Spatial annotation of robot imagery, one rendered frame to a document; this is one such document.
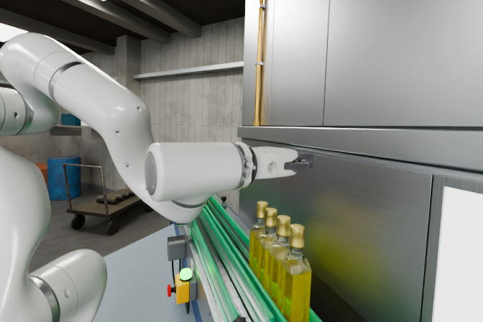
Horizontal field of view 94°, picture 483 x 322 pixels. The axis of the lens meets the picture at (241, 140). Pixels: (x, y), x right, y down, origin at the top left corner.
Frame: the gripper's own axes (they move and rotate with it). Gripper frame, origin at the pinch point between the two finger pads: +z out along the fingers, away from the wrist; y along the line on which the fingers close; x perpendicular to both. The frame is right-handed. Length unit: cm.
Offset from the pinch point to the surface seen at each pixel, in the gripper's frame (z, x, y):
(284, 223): 1.8, 16.6, 4.3
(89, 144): -7, 45, 599
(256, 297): -3.2, 35.8, 7.8
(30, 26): -90, -152, 456
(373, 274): 10.0, 23.0, -13.4
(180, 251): 0, 52, 66
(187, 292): -8, 52, 39
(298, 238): 0.4, 17.8, -1.3
